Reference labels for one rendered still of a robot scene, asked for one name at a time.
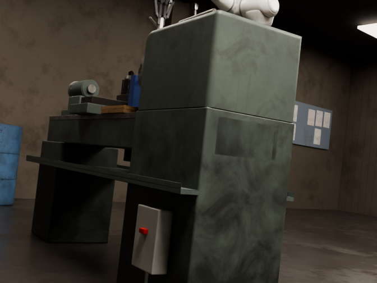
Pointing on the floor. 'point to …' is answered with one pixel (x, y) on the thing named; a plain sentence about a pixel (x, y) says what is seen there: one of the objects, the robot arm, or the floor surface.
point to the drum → (9, 161)
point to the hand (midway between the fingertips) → (160, 24)
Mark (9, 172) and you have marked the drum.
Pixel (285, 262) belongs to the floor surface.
